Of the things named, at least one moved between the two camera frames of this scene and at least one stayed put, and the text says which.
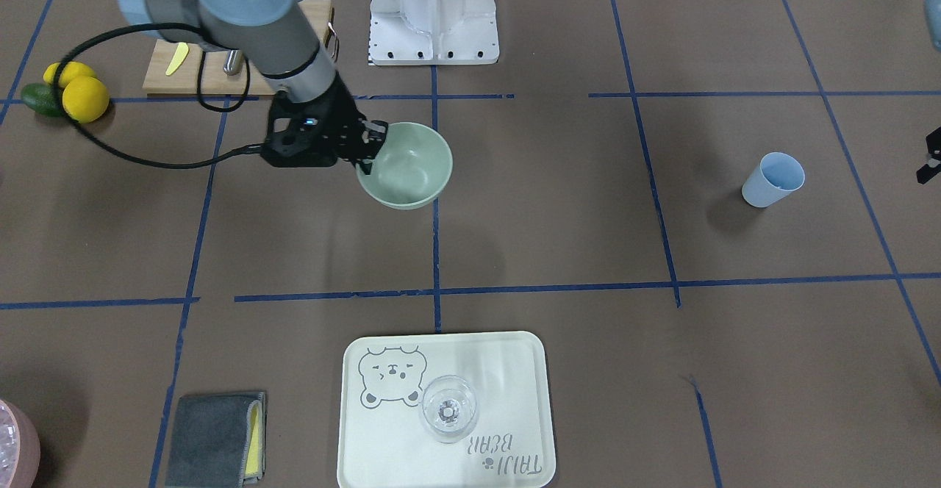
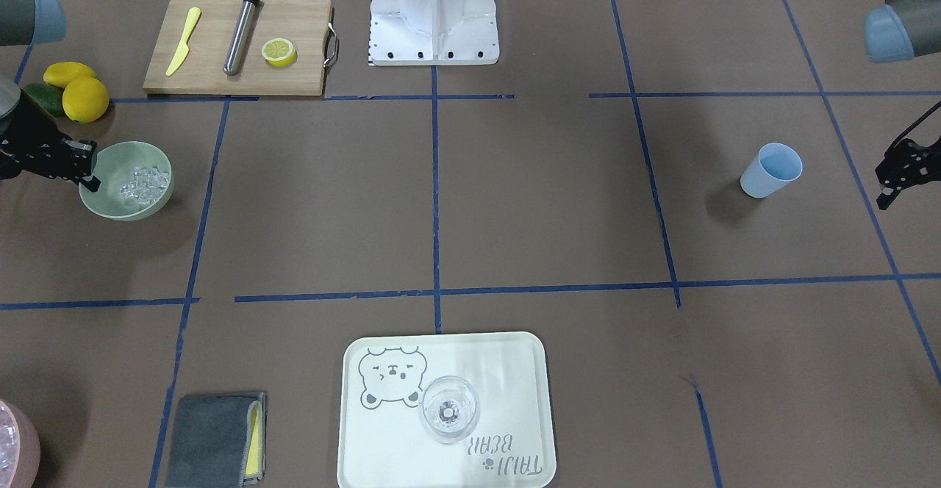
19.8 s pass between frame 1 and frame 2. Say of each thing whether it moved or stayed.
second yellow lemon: stayed
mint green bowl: moved
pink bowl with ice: stayed
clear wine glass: stayed
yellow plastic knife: stayed
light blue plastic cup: moved
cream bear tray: stayed
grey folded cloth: stayed
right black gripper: moved
